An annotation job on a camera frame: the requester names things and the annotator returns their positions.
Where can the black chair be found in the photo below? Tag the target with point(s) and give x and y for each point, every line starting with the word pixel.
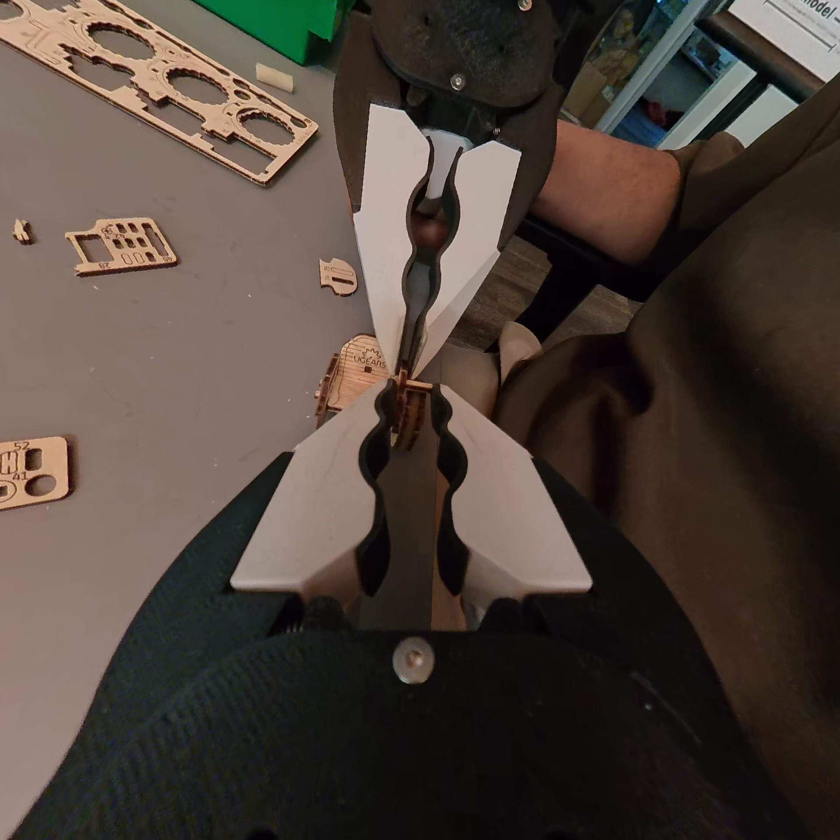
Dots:
pixel 590 275

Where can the tiny wooden piece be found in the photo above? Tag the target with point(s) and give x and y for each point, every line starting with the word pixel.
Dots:
pixel 22 232

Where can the round wooden tab piece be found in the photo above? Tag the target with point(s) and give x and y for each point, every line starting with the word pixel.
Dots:
pixel 327 269

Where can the person's brown shirt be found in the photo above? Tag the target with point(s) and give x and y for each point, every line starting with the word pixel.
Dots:
pixel 722 459

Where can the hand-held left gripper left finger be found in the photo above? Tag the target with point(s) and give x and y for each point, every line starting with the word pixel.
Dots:
pixel 308 518

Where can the white printed sign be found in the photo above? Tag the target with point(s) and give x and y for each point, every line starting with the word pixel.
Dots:
pixel 787 33

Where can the person's right hand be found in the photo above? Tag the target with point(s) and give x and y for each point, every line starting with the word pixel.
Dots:
pixel 431 231

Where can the small wooden gear assembly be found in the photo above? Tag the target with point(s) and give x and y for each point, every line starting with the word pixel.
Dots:
pixel 410 420

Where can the person's beige trousers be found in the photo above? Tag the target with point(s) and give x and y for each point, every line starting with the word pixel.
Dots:
pixel 472 380

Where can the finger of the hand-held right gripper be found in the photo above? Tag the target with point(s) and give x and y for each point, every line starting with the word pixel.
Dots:
pixel 384 197
pixel 485 210

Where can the small white block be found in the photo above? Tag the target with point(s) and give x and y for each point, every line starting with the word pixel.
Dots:
pixel 274 75

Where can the white cabinet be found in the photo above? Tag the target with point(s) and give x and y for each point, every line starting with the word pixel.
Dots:
pixel 722 105

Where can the green plastic bin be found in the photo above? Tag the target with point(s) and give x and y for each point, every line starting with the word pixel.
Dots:
pixel 275 26

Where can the large wooden gear-hole sheet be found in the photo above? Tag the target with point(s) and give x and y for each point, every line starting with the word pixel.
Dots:
pixel 39 31

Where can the wooden trunk model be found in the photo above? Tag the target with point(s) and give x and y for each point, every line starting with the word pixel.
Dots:
pixel 358 387

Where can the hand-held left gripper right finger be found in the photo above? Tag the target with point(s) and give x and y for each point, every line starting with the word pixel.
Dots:
pixel 518 525

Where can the small round-hole wooden sheet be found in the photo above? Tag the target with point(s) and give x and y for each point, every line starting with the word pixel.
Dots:
pixel 59 469

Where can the small slotted wooden sheet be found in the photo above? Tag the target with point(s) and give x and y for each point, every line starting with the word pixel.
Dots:
pixel 115 235

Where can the person's right forearm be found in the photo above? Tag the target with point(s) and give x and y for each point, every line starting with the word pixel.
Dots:
pixel 604 184

